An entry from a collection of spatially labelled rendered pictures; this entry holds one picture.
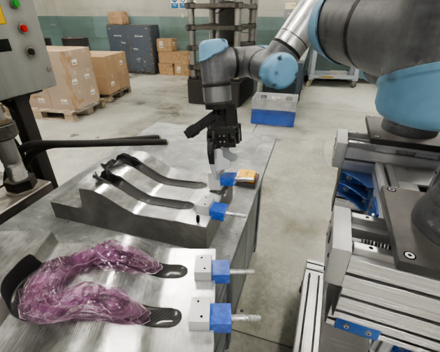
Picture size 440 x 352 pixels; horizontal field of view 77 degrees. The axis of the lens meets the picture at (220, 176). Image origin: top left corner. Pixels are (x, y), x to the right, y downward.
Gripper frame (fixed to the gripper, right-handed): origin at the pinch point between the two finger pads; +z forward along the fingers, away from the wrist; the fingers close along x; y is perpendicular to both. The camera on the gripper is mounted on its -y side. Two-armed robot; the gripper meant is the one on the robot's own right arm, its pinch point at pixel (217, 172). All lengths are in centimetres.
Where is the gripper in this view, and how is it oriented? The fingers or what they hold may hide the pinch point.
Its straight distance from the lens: 82.3
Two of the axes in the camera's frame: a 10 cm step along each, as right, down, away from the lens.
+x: 3.1, -3.5, 8.8
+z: 0.9, 9.3, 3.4
